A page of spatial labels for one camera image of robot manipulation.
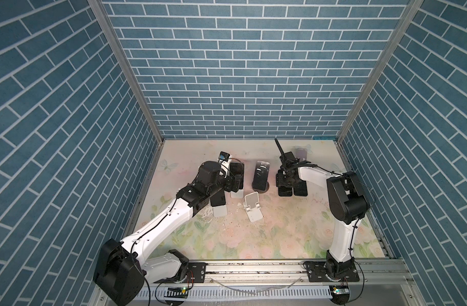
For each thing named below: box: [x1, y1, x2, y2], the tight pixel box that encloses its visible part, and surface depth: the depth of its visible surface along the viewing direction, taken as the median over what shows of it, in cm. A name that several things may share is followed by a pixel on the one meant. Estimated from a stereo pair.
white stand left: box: [212, 205, 228, 218], surface depth 92 cm
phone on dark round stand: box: [252, 160, 271, 191], surface depth 96 cm
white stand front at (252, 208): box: [243, 191, 264, 223], surface depth 89 cm
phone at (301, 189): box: [293, 178, 309, 197], surface depth 99 cm
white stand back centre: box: [230, 189, 244, 199], surface depth 97 cm
